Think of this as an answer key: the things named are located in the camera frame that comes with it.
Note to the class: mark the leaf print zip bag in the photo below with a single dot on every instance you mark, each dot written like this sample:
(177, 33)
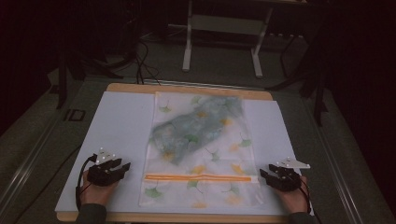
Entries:
(202, 186)

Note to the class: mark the metal floor rail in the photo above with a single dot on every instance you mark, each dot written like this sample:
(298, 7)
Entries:
(25, 175)
(337, 174)

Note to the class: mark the grey-blue cloth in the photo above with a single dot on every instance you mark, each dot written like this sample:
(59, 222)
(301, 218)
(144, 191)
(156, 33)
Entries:
(193, 129)

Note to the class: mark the wooden table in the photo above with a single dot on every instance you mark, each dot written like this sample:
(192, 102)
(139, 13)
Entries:
(134, 87)

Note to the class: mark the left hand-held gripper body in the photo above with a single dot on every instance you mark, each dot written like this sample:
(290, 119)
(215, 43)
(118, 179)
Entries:
(100, 177)

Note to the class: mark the person's left hand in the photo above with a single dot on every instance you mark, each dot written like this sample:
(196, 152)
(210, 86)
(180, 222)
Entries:
(96, 194)

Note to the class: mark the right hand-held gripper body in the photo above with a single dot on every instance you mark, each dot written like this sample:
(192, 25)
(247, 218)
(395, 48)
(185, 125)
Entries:
(288, 179)

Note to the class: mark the black metal stand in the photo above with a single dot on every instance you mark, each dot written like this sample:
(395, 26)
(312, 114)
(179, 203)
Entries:
(318, 99)
(62, 81)

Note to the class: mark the person's right hand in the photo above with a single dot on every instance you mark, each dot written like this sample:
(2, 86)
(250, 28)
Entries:
(292, 200)

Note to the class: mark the white metal stand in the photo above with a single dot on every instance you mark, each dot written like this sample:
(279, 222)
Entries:
(187, 53)

